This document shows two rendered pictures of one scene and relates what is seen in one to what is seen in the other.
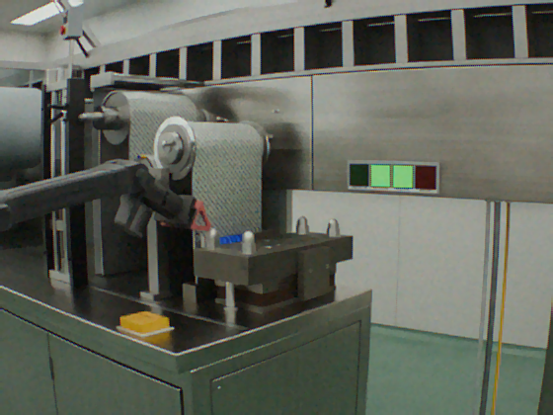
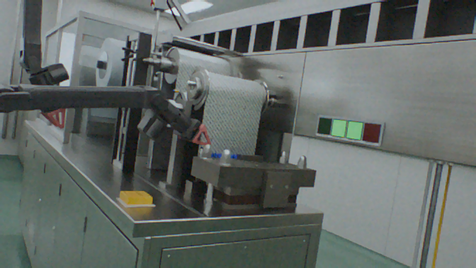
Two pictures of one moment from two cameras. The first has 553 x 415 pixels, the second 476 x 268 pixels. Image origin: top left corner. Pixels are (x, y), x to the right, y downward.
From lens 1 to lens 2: 0.33 m
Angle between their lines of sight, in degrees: 16
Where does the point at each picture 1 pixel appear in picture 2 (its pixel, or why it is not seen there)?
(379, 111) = (346, 79)
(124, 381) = (114, 239)
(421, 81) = (381, 57)
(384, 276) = (380, 216)
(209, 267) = (199, 170)
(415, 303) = (401, 242)
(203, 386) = (154, 252)
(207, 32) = (249, 18)
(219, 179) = (225, 114)
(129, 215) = (146, 124)
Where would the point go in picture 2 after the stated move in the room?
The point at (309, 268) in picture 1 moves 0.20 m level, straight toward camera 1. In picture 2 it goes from (270, 184) to (252, 195)
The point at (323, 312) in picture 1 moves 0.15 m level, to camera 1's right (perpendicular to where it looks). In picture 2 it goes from (274, 219) to (324, 230)
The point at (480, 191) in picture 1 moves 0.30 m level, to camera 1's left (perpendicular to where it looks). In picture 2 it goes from (416, 149) to (302, 131)
